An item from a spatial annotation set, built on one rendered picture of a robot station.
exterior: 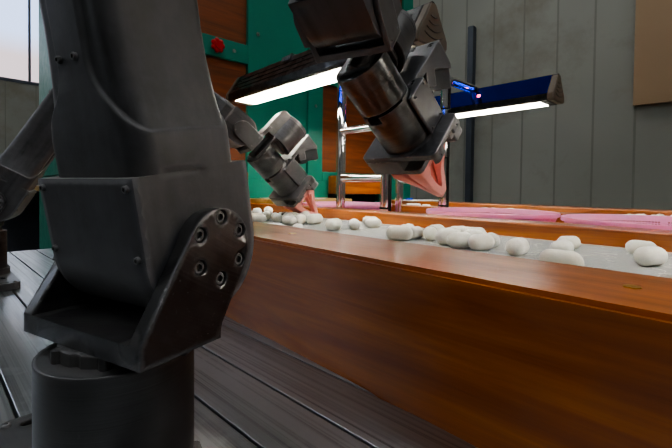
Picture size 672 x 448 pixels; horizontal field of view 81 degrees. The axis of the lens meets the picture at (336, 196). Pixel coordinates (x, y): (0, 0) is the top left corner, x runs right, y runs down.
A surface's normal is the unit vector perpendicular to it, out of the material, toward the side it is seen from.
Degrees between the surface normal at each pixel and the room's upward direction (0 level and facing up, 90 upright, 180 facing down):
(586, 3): 90
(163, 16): 89
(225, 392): 0
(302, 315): 90
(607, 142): 90
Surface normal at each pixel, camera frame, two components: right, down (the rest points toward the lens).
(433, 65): 0.68, 0.03
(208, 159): 0.90, 0.01
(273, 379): 0.01, -1.00
